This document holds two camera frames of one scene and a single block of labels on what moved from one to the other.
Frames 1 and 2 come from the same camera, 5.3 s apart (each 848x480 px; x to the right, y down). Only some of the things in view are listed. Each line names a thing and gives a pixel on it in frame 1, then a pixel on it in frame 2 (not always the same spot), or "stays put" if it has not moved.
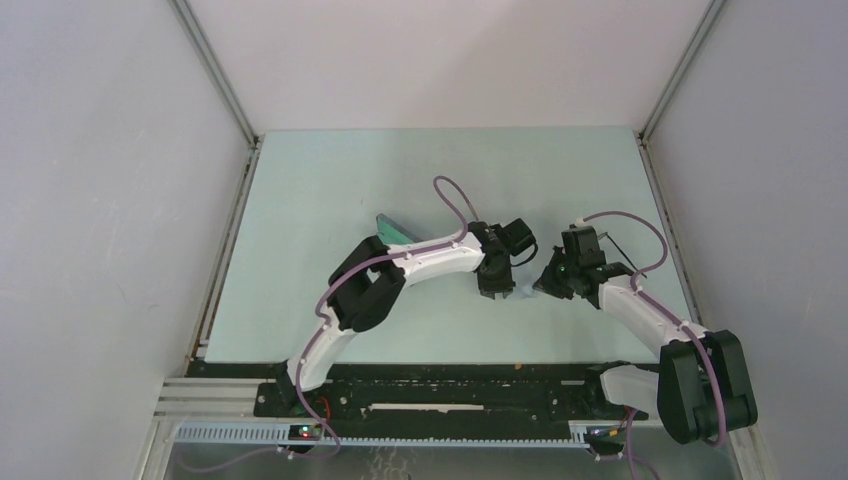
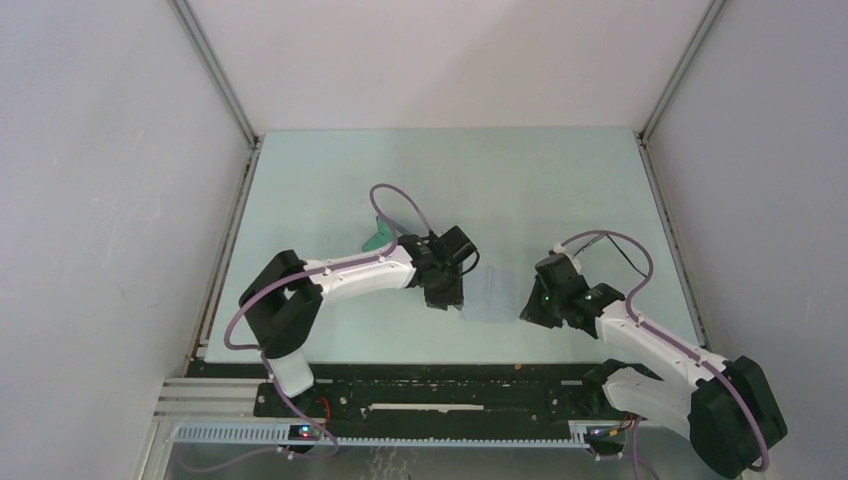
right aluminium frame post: (704, 25) stays put
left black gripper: (505, 285) to (453, 296)
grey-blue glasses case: (393, 234) stays put
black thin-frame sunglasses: (604, 234) stays put
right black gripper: (547, 282) to (533, 314)
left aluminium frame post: (218, 71) stays put
